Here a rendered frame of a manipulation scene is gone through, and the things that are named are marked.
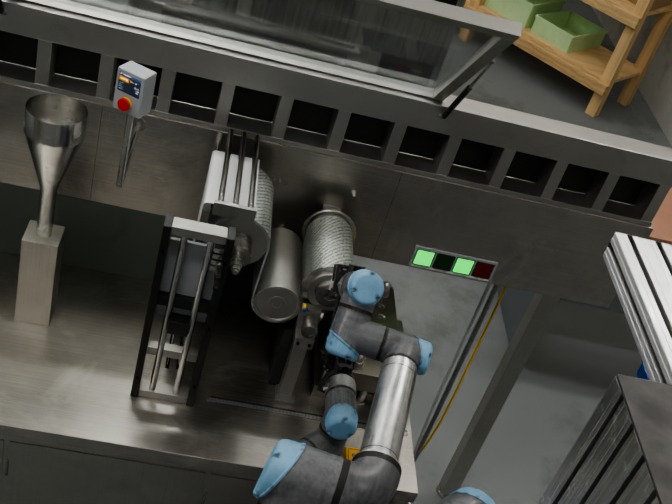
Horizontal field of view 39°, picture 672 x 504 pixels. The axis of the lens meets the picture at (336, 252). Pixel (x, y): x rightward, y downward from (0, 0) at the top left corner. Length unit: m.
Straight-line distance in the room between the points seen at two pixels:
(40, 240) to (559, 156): 1.36
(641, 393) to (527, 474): 2.87
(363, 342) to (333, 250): 0.46
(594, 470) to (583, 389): 3.39
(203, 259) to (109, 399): 0.48
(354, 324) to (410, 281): 2.70
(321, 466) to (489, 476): 2.23
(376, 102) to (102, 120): 0.71
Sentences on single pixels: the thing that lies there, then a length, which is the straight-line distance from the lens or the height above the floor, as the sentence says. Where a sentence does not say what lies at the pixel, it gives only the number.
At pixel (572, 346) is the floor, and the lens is 4.74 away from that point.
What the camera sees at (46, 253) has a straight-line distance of 2.44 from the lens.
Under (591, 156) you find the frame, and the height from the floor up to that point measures 1.61.
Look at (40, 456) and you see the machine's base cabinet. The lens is 2.46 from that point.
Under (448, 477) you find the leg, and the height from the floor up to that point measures 0.11.
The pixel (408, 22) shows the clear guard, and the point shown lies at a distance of 2.05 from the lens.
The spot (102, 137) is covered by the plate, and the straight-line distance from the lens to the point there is 2.54.
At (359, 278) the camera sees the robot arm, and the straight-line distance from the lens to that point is 1.95.
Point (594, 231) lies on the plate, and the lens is 2.75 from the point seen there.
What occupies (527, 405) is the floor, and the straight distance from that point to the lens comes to 4.28.
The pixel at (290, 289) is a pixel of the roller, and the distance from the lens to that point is 2.34.
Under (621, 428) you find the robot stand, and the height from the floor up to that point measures 2.01.
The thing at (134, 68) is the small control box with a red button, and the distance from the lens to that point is 2.10.
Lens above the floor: 2.66
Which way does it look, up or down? 35 degrees down
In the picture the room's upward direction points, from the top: 19 degrees clockwise
